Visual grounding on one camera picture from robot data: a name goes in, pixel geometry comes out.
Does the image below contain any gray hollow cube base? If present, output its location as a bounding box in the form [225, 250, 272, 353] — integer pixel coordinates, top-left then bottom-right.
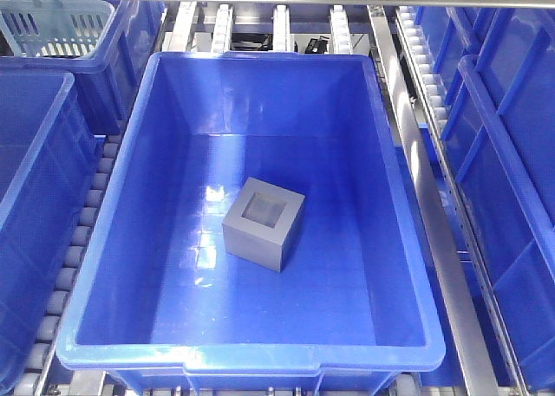
[222, 177, 305, 272]

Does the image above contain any blue target bin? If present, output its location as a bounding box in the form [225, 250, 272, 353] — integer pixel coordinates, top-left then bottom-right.
[56, 52, 446, 393]

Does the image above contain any blue bin far left back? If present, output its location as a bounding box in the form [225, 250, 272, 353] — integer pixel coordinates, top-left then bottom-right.
[1, 0, 164, 135]

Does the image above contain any blue bin right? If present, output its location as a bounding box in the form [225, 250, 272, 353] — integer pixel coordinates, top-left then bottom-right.
[415, 6, 554, 391]

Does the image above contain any light blue slotted basket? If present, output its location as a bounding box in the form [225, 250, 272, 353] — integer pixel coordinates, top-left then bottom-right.
[1, 0, 115, 58]

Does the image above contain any steel divider rail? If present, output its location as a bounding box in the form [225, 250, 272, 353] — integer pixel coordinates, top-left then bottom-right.
[367, 5, 499, 395]

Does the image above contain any gray roller conveyor rail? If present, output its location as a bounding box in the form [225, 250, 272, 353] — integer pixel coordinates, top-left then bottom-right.
[10, 135, 122, 395]

